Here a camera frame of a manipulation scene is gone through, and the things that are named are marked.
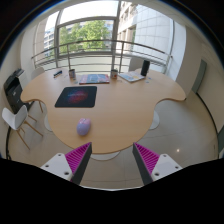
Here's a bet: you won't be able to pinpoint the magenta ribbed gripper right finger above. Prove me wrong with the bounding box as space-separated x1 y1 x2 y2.
132 143 182 185

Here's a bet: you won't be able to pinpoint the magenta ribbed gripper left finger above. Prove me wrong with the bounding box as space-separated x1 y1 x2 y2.
41 142 92 185

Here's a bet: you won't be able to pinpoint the lilac computer mouse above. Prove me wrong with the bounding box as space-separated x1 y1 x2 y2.
76 118 91 136

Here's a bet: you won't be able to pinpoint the black galaxy mouse pad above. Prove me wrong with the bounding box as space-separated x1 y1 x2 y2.
55 86 97 108

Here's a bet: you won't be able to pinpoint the wooden curved table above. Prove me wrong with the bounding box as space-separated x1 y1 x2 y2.
21 70 186 154

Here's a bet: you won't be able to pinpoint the white chair wooden legs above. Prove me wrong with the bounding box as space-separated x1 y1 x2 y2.
1 104 44 150

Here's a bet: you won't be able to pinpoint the red blue magazine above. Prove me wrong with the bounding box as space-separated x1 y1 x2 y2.
79 74 110 84

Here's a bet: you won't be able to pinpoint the left patterned mug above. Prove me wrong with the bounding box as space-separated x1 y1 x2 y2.
69 69 76 79

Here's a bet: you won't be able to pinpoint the patterned mug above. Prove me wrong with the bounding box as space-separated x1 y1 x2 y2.
110 69 118 79
69 69 76 79

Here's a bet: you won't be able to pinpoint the light open booklet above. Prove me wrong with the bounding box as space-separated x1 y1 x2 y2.
118 71 144 83

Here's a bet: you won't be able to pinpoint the right patterned mug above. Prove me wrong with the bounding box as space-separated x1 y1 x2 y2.
110 69 118 79

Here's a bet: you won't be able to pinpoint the black speaker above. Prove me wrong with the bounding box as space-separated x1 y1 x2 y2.
140 60 150 76

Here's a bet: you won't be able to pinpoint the metal balcony railing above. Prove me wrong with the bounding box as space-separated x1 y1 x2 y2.
31 39 172 74

